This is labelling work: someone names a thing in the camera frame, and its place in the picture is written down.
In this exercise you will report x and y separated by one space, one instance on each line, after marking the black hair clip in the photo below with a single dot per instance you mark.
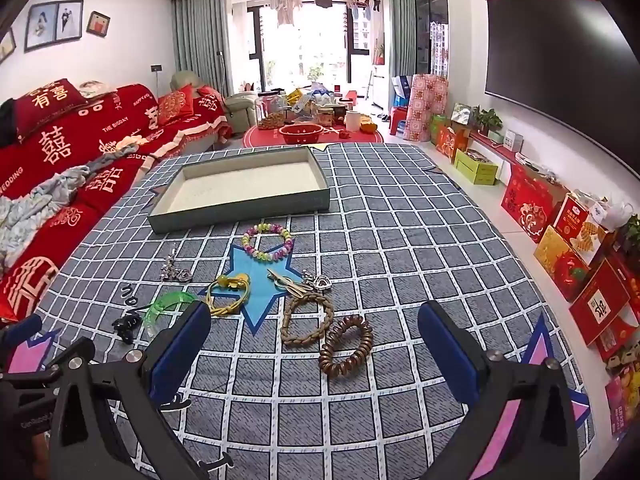
125 325

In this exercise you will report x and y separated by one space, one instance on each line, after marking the red covered sofa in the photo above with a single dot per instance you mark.
60 160

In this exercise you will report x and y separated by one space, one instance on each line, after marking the red ornament pillow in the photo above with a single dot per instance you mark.
175 107

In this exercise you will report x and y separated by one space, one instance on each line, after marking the waffle print box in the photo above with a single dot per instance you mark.
575 227

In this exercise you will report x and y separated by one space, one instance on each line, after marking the orange gift box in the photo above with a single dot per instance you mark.
450 142

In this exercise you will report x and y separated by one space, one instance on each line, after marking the red colander bowl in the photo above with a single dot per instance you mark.
300 135

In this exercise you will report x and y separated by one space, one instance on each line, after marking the light green armchair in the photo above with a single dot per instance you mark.
240 107

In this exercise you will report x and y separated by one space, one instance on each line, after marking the silver rhinestone hair clip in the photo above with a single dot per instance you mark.
175 272

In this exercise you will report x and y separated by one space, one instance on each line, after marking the green potted plant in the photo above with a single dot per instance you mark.
487 120

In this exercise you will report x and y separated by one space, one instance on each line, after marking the grey crumpled clothes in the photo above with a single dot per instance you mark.
30 210

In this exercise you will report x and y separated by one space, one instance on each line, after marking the red plastic stool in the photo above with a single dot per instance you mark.
400 120

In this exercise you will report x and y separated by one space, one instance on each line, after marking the white cup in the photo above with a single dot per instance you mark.
353 121

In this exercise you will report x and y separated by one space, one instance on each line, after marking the grey-green curtain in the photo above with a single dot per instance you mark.
200 40
401 30

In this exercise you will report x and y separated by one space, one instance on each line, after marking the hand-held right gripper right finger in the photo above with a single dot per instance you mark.
450 352

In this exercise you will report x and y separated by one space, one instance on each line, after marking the brown hair clip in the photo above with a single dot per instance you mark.
285 282

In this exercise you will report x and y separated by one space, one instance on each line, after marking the black wall television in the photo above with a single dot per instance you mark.
550 60

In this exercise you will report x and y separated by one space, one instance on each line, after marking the yellow tomato print box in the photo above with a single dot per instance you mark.
562 265

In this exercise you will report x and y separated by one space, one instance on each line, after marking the red floral gift box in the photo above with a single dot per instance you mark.
530 207

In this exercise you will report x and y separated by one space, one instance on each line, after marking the grey-green shallow tray box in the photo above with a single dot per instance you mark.
250 185

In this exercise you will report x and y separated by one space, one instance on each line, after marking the dark glass cabinet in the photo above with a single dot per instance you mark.
430 20

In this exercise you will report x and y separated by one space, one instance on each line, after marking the brown lid jar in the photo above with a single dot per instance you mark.
326 117

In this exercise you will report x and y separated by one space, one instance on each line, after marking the silver heart charm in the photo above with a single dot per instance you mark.
322 282

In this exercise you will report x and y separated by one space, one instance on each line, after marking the red cardboard box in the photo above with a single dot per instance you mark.
597 305

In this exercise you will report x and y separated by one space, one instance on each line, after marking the red lettered pillow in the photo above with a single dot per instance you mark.
50 102

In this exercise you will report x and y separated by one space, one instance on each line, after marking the dark picture frame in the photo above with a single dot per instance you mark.
6 46

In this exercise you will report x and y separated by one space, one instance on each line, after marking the yellow-green fruit box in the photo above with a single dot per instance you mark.
477 170

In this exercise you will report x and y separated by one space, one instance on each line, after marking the small red photo frame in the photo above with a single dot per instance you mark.
98 24

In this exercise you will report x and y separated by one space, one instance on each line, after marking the clear jar of nuts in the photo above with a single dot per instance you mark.
271 117

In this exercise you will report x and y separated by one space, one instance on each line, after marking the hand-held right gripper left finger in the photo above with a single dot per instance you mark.
184 347

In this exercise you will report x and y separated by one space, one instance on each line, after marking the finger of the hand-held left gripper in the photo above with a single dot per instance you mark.
22 329

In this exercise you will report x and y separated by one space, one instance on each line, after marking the hanging laundry rack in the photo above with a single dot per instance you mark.
285 5

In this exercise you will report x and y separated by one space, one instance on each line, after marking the double photo frame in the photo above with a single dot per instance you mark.
52 25

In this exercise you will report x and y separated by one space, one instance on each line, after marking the round red table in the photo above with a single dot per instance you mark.
260 139

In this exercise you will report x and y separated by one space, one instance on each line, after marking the red patterned tall box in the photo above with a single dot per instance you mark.
427 107

